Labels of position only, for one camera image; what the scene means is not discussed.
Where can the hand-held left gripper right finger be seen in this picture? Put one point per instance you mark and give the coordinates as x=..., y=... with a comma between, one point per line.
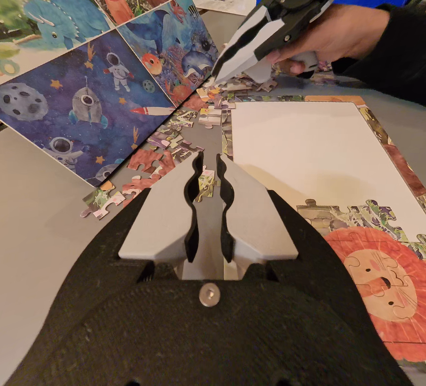
x=259, y=226

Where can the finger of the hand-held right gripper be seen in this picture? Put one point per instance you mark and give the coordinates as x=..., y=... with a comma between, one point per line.
x=249, y=24
x=238, y=66

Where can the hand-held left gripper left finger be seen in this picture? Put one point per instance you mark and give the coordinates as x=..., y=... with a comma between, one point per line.
x=156, y=226

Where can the pile of puzzle pieces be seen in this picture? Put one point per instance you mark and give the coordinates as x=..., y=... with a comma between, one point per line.
x=143, y=159

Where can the puzzle frame tray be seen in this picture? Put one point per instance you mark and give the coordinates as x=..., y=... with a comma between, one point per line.
x=299, y=143

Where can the person's right forearm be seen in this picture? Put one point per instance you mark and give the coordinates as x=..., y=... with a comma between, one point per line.
x=399, y=53

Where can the person's right hand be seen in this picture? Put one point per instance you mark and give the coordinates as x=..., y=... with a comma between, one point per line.
x=349, y=33

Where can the illustrated puzzle picture board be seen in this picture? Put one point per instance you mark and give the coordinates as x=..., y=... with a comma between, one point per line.
x=99, y=93

